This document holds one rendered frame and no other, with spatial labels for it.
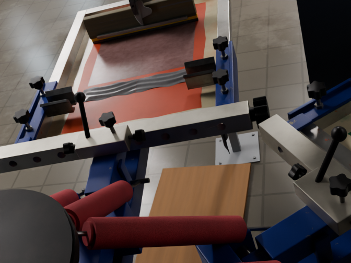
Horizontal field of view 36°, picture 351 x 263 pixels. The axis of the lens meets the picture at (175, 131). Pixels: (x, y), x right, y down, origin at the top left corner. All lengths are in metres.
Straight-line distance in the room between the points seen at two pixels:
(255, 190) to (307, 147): 1.40
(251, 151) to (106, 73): 1.14
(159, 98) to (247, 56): 1.89
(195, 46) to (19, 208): 1.04
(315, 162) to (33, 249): 0.59
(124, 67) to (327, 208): 0.96
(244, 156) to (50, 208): 1.96
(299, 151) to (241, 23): 2.66
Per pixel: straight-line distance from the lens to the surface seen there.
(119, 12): 1.86
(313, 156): 1.11
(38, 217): 0.77
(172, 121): 1.29
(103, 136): 1.27
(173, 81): 1.58
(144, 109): 1.51
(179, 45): 1.75
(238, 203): 2.44
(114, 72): 1.73
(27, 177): 3.14
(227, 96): 1.38
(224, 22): 1.72
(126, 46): 1.85
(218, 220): 0.96
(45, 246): 0.73
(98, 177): 1.22
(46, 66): 4.11
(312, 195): 0.98
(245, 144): 2.73
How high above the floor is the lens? 1.81
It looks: 38 degrees down
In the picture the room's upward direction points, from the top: 21 degrees counter-clockwise
